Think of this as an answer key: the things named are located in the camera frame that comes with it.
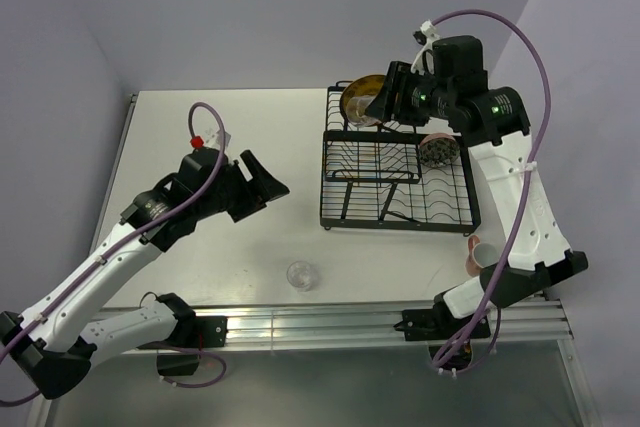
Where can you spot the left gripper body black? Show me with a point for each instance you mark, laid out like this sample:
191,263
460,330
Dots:
236,195

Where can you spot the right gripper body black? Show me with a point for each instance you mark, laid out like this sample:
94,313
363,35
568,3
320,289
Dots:
420,96

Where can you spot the yellow patterned plate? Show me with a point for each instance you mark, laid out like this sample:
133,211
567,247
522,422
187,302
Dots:
368,86

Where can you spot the floral patterned bowl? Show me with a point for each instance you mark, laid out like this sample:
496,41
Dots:
438,150

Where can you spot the clear glass cup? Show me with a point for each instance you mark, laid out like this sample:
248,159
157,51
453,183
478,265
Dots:
301,276
354,110

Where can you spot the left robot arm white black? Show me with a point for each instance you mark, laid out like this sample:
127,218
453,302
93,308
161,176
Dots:
57,341

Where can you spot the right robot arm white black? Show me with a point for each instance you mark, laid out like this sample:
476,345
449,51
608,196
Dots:
495,129

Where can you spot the pink white mug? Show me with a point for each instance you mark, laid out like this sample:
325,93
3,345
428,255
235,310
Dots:
480,255

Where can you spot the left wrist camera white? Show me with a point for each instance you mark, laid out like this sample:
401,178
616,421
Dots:
216,140

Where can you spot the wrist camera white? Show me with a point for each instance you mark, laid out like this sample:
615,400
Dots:
425,36
216,140

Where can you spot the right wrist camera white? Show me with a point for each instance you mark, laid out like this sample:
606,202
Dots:
425,36

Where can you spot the black wire dish rack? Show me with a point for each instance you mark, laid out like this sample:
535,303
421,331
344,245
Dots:
373,178

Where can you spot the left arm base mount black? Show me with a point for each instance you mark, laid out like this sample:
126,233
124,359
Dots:
177,362

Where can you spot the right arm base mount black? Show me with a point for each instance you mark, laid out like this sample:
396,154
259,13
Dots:
422,325

